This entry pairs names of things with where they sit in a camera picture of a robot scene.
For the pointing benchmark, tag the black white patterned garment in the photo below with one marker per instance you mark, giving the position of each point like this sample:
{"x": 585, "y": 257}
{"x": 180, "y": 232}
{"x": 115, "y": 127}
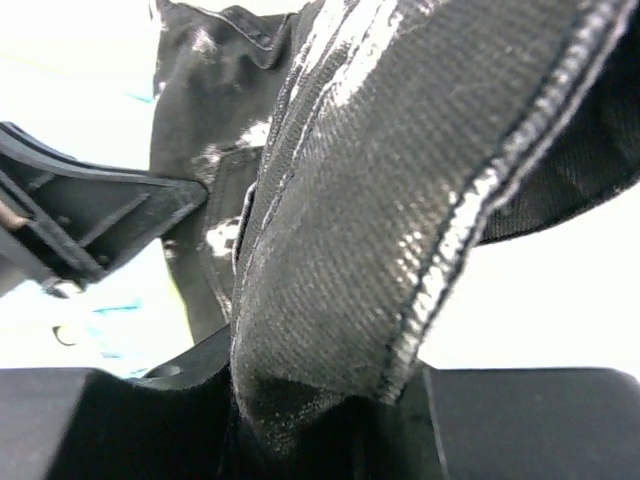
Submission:
{"x": 354, "y": 152}

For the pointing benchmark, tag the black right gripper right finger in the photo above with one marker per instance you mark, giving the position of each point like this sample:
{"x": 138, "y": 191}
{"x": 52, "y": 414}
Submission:
{"x": 561, "y": 423}

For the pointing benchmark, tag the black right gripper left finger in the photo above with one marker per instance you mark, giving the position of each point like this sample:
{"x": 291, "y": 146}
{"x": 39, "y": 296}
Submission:
{"x": 67, "y": 224}

